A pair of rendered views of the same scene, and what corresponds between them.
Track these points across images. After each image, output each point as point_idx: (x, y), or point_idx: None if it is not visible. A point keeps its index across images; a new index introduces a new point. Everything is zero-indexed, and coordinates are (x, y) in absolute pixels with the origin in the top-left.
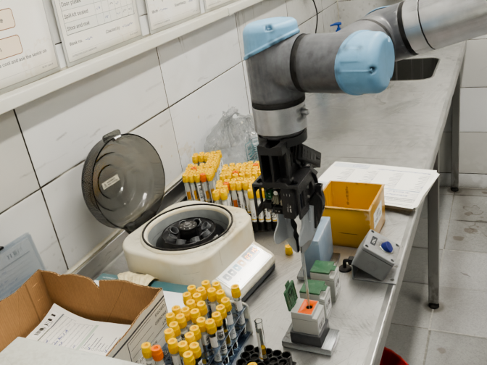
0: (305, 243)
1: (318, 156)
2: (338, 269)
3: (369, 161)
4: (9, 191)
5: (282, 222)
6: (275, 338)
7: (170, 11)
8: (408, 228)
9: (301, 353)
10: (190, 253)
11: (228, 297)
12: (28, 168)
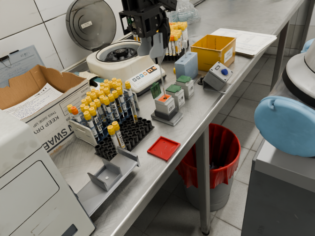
0: (159, 58)
1: (173, 1)
2: (192, 81)
3: (239, 29)
4: (23, 21)
5: (145, 43)
6: (149, 113)
7: None
8: (246, 65)
9: (159, 122)
10: (115, 64)
11: (132, 90)
12: (34, 9)
